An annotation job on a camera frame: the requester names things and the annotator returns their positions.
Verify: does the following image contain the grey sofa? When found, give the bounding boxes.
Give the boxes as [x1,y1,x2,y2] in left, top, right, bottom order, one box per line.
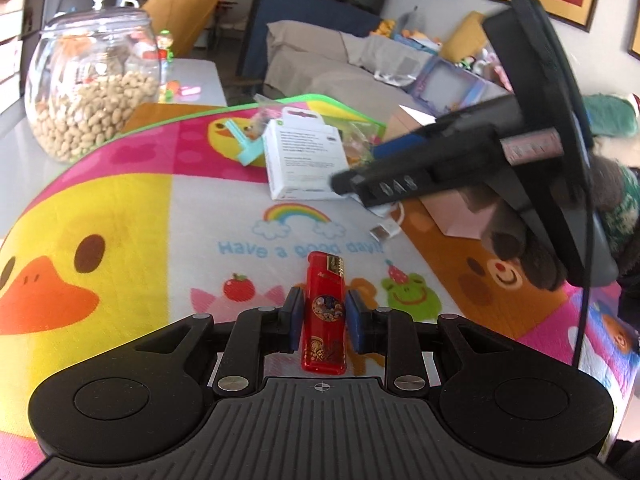
[263,20,516,111]

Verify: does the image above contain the yellow cushion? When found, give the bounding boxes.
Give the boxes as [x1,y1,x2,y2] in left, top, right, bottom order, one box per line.
[440,10,490,62]

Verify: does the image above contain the clear bag of candy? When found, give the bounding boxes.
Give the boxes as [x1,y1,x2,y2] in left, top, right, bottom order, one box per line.
[343,119,389,172]

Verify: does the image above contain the red lighter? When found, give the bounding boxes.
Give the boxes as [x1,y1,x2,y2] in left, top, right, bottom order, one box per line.
[300,251,348,376]

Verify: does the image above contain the pink cardboard box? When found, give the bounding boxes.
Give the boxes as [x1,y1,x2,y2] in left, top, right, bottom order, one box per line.
[387,105,506,239]

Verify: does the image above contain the glass jar of peanuts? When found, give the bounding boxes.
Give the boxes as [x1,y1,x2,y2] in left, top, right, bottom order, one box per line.
[24,0,163,164]

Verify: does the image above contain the person's right hand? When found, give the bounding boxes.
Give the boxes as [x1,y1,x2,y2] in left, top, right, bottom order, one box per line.
[491,199,567,292]

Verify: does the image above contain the purple window box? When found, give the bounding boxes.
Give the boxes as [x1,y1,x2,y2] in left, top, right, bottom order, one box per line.
[404,54,489,117]

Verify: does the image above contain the teal plush cloth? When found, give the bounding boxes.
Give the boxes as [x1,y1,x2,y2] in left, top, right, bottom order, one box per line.
[581,93,640,139]

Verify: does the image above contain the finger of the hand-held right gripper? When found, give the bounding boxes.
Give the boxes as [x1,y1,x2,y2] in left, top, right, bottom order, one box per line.
[373,96,522,167]
[330,169,362,197]

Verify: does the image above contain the white cardboard box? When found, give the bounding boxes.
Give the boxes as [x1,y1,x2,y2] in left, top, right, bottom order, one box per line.
[263,106,352,202]

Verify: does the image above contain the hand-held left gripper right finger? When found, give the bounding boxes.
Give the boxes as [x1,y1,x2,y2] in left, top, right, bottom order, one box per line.
[345,290,507,397]

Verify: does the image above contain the small green toy figure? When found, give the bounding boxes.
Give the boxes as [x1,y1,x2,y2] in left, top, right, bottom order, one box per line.
[156,28,177,62]

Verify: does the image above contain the colourful cartoon printed mat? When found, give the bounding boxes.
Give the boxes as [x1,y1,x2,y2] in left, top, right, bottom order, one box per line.
[0,93,640,480]

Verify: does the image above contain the small pink toy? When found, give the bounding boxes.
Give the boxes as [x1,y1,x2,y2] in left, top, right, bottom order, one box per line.
[166,80,202,99]

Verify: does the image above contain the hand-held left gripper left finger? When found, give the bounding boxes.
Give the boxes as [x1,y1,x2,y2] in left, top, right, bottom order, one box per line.
[135,287,306,397]

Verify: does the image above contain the black cable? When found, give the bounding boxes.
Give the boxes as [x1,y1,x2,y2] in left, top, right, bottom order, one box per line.
[572,282,593,368]

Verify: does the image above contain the teal plastic bracket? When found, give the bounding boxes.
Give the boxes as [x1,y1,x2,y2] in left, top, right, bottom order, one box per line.
[222,118,267,169]

